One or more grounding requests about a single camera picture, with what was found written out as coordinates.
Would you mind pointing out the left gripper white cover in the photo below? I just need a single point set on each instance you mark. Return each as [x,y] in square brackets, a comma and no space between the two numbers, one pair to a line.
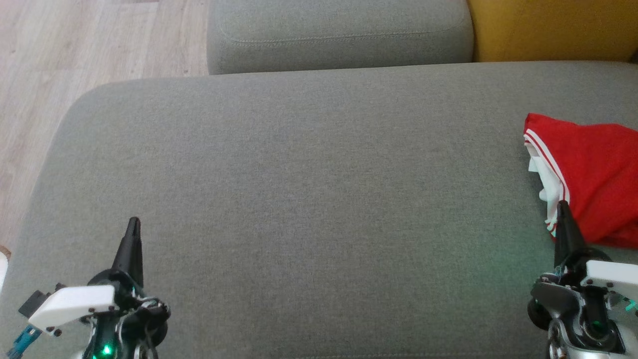
[75,301]

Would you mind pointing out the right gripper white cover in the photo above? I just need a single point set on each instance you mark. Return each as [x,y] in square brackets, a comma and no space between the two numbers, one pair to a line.
[608,276]

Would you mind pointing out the red basketball jersey white sleeves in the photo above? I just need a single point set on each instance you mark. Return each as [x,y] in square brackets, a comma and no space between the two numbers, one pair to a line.
[598,174]

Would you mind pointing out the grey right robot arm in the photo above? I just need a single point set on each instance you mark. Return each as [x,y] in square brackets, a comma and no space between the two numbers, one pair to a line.
[618,355]

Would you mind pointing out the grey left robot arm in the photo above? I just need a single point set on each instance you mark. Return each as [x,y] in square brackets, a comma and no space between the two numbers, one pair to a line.
[107,355]

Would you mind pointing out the white plastic object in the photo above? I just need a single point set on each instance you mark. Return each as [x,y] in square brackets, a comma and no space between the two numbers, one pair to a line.
[3,271]

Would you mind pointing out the grey sofa seat cushion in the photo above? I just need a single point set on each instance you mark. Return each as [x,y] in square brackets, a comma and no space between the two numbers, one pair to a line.
[324,199]

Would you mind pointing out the yellow sofa cushion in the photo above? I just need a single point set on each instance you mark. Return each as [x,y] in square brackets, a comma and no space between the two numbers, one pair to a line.
[548,30]

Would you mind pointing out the grey sofa back cushion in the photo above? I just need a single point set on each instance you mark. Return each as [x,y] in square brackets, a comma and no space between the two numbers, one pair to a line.
[339,30]

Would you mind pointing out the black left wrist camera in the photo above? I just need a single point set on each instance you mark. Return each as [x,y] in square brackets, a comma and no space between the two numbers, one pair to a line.
[34,303]

